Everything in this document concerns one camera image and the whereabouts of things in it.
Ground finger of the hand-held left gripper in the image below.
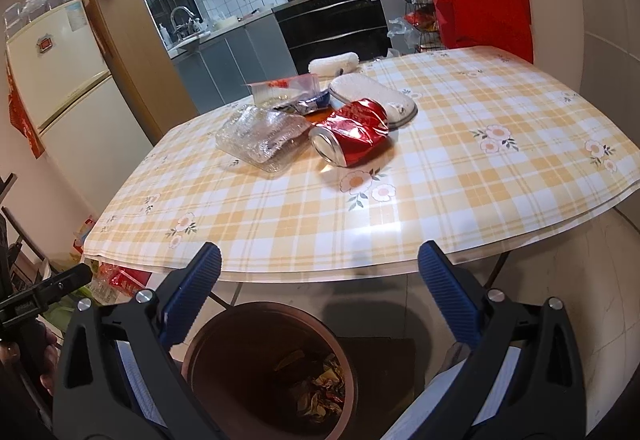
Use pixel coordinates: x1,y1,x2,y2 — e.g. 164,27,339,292
0,265,95,323

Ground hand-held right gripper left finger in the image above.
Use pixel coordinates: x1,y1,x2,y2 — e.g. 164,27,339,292
51,242,223,440

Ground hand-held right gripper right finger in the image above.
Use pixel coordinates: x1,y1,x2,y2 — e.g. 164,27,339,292
412,241,587,440

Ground brown round trash bin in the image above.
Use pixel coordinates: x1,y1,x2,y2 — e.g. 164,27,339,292
181,302,359,440

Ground clear plastic food container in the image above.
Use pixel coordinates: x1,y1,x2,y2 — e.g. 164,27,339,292
215,106,314,176

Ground crushed red soda can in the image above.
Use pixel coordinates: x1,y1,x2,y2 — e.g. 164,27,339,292
308,98,391,167

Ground person's left hand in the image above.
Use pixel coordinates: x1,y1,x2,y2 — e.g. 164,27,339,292
39,344,63,396

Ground red snack packets pile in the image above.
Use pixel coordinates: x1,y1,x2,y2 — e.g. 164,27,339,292
92,264,153,307

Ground cream two-door refrigerator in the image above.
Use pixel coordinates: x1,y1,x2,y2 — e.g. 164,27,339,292
4,0,157,243

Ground white slipper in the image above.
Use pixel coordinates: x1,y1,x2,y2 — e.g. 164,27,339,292
327,74,419,130

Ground blue snack wrapper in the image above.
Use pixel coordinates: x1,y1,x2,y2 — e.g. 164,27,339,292
284,90,334,117

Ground clear plastic bag red label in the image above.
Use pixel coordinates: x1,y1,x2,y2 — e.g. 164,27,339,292
247,73,321,109

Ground grey kitchen base cabinets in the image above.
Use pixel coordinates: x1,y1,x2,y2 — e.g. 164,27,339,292
170,12,298,115

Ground white rolled towel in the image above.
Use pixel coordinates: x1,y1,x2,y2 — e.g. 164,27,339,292
307,51,360,76

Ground clear crumpled plastic bag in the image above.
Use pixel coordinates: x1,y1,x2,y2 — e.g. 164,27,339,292
387,16,422,56

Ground chrome sink faucet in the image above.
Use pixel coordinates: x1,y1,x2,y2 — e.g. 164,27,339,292
170,6,197,41

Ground black built-in stove oven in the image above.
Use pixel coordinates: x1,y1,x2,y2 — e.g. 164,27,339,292
270,0,394,76

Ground metal folding frame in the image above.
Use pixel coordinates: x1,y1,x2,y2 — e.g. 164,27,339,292
0,171,31,291

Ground red wall hanging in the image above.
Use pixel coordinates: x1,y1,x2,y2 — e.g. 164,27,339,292
4,62,47,161

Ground wooden door frame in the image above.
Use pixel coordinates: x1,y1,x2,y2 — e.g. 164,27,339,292
74,0,201,147

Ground black wire snack rack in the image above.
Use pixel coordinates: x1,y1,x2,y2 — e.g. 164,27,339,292
397,0,442,53

